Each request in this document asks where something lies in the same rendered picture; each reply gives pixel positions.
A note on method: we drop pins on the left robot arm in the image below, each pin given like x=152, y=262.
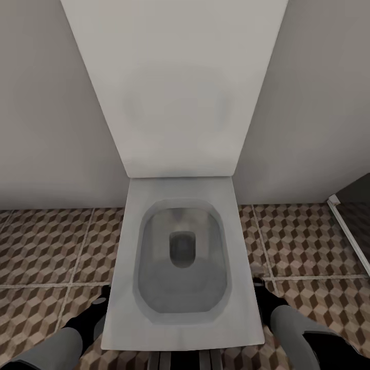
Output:
x=63, y=349

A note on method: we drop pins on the door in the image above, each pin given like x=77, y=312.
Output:
x=353, y=204

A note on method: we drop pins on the robot trunk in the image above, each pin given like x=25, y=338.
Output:
x=206, y=359

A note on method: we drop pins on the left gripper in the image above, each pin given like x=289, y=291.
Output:
x=105, y=289

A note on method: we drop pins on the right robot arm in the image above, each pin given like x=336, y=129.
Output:
x=309, y=345

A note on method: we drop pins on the toilet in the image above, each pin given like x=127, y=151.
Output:
x=178, y=82

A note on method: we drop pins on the shower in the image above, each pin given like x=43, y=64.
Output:
x=351, y=239

